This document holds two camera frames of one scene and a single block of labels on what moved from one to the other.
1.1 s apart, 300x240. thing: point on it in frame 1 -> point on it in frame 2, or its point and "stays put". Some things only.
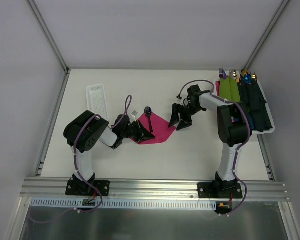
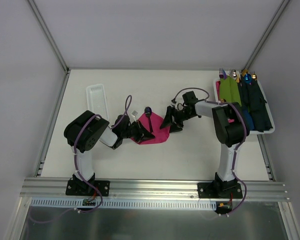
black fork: x=148 y=110 stays put
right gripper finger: x=183 y=125 -> x=174 y=128
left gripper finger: x=145 y=134 stays put
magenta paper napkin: x=162 y=129 stays put
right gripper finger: x=175 y=119 -> x=168 y=119
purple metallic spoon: x=148 y=111 stays put
